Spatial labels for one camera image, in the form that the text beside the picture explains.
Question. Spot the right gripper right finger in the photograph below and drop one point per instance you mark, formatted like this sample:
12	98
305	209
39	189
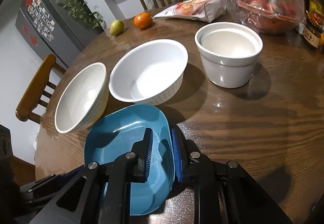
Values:
181	156

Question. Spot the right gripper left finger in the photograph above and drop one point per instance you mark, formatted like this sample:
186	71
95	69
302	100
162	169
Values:
143	150

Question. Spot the white ribbed bowl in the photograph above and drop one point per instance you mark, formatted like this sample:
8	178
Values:
150	74

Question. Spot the large beige bowl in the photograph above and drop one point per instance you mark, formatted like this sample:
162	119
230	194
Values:
84	100

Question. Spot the white ceramic ramekin pot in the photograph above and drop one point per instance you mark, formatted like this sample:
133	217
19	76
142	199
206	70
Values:
229	52

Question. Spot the wooden chair at left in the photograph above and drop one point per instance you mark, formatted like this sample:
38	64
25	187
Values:
37	89

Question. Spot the orange tangerine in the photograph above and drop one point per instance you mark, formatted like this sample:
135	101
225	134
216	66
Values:
143	20

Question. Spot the white snack package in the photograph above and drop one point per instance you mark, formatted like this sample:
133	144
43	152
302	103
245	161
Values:
197	10

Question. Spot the grey refrigerator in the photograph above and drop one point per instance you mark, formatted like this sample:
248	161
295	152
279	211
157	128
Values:
49	28

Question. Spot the brown sauce jar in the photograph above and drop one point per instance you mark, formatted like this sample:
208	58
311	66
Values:
313	34

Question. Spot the yellow cap sauce bottle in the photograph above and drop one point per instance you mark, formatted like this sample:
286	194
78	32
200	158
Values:
316	12

